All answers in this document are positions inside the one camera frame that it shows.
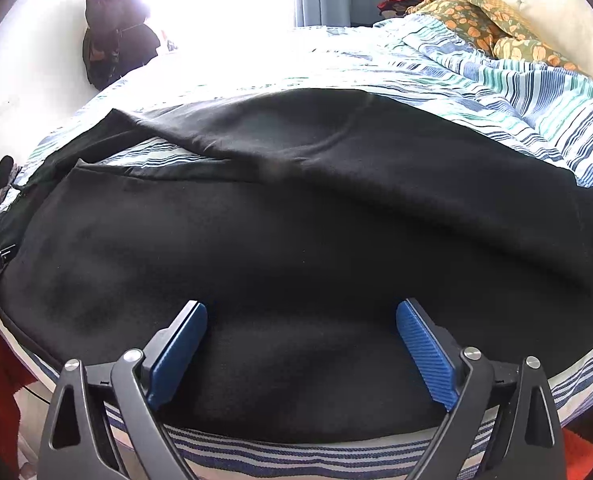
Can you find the red and black garment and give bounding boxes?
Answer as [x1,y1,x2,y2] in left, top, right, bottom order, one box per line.
[377,0,430,15]

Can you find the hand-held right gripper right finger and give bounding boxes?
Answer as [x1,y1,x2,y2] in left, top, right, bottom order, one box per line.
[395,299,567,480]

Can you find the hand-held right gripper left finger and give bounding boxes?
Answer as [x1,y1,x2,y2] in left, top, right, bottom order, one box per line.
[36,300,208,480]

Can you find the striped bed sheet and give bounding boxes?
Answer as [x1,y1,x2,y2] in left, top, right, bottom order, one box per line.
[0,15,593,480]

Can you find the dark object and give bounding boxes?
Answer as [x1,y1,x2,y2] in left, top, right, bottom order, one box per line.
[0,155,16,196]

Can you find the black pants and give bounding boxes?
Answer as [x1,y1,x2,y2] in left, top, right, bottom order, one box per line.
[0,87,593,443]

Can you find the white padded headboard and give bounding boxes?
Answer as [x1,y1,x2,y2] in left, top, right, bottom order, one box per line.
[447,0,593,86]

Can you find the dark hanging clothes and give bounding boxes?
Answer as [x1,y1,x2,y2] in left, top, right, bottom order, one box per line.
[81,0,162,92]

